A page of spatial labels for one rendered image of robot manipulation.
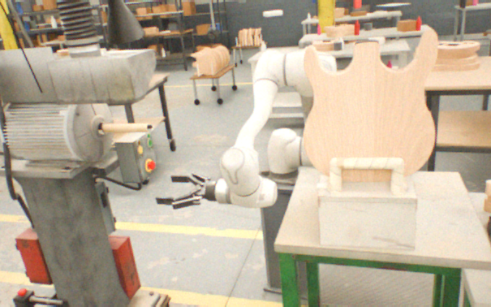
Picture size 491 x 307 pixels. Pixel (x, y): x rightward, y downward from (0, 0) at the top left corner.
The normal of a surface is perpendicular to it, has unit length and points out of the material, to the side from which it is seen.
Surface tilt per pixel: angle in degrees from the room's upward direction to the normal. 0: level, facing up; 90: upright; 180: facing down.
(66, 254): 90
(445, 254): 0
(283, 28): 90
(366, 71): 90
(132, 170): 90
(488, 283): 0
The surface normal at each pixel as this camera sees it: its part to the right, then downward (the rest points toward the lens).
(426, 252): -0.10, -0.93
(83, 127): 0.91, 0.02
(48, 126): -0.29, 0.00
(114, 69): -0.27, 0.38
